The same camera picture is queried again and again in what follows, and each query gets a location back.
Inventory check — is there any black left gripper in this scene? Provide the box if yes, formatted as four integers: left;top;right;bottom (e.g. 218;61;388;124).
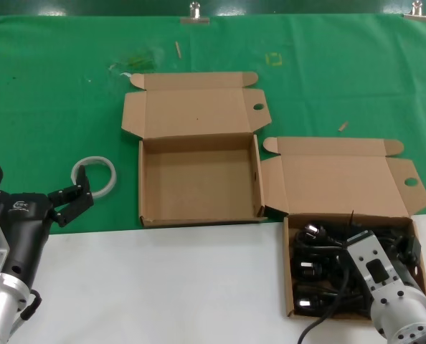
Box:
0;165;94;286

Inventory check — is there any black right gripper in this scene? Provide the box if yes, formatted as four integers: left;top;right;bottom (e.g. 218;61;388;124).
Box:
377;238;421;286

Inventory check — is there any brown cardboard mailer box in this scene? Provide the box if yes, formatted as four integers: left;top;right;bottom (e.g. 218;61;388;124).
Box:
260;135;426;320
120;70;273;229

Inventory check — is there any clear tape roll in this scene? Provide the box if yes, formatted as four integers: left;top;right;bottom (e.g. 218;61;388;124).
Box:
70;155;118;199

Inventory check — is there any green table cloth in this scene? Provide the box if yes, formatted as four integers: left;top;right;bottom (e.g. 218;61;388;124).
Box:
0;13;426;237

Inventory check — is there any green clear plastic scrap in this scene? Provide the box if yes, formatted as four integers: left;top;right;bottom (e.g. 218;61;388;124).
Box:
107;48;164;78

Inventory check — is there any silver metal binder clip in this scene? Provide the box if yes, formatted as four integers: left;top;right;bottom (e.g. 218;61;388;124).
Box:
179;1;211;25
402;1;426;22

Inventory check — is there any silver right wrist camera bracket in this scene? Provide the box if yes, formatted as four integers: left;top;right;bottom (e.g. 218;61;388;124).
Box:
344;230;404;300

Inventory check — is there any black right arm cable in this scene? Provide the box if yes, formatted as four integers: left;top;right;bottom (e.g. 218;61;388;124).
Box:
298;263;352;344

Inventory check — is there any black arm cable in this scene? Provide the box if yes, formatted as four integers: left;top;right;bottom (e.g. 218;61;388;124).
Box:
19;288;42;322
298;263;352;344

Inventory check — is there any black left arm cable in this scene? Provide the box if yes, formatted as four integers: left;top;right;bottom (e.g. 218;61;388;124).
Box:
19;288;42;322

